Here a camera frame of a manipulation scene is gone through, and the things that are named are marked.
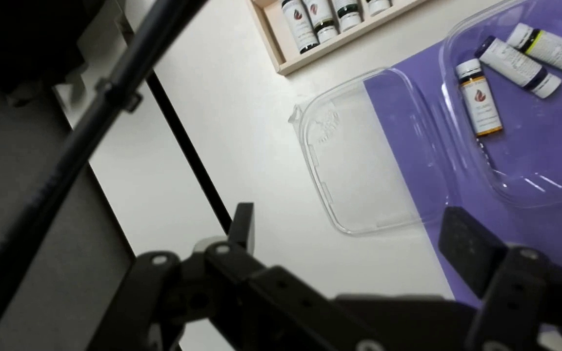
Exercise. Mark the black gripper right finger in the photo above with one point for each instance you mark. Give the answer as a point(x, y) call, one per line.
point(527, 300)

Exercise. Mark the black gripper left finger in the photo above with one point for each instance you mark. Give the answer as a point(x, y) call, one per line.
point(228, 300)

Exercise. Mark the clear plastic hinged container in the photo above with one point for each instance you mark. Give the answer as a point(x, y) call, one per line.
point(370, 169)

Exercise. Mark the small amber bottle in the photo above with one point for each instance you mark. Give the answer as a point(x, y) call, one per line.
point(480, 105)

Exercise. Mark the purple rectangular mat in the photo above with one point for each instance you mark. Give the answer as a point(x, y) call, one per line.
point(409, 118)

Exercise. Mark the white tube with dark cap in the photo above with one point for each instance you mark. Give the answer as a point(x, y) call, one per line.
point(517, 68)

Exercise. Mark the white tube with yellow band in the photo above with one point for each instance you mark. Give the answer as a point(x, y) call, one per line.
point(554, 50)

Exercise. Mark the wooden tray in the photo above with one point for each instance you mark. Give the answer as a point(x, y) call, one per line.
point(273, 40)

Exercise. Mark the grey desk partition panel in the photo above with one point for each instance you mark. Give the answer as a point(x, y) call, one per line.
point(7, 144)

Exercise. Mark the small white-labelled bottle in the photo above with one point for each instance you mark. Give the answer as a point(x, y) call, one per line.
point(298, 27)
point(322, 21)
point(347, 15)
point(376, 7)

